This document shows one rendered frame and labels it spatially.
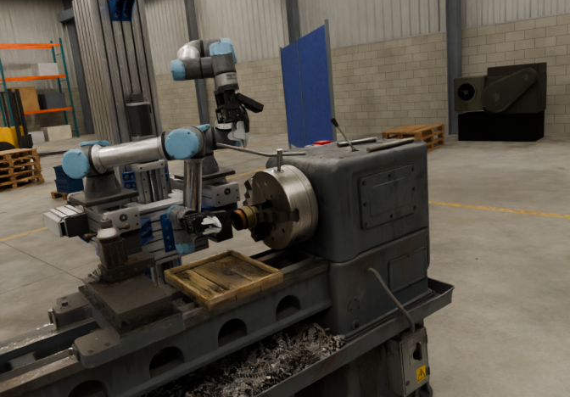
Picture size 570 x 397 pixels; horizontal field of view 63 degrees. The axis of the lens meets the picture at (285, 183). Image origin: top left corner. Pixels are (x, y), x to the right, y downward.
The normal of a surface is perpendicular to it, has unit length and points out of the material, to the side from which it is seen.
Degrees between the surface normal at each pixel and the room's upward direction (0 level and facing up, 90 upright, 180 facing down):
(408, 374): 88
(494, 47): 90
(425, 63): 90
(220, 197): 90
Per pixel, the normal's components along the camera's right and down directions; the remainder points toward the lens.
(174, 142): 0.07, 0.19
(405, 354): 0.60, 0.07
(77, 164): -0.18, 0.23
